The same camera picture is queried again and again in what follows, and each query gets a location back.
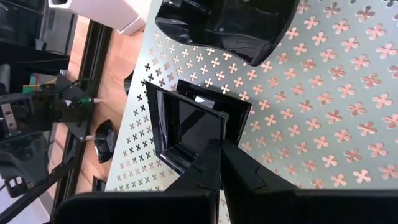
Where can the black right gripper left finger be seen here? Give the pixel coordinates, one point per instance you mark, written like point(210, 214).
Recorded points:
point(186, 199)

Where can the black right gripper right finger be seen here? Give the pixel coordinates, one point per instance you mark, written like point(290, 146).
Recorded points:
point(248, 199)

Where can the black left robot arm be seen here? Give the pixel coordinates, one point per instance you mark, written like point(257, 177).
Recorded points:
point(25, 118)

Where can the black wavy mini plate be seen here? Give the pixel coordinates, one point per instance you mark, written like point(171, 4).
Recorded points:
point(128, 84)
point(224, 28)
point(105, 143)

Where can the green perforated metal shelf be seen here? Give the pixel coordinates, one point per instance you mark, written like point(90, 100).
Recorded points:
point(311, 93)

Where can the black square mini plate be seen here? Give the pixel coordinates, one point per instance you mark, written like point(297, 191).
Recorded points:
point(174, 124)
point(239, 115)

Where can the white hexagonal plant pot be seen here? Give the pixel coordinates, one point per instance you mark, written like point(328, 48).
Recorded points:
point(102, 12)

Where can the black aluminium table frame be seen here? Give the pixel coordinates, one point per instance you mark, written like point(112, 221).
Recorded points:
point(93, 56)

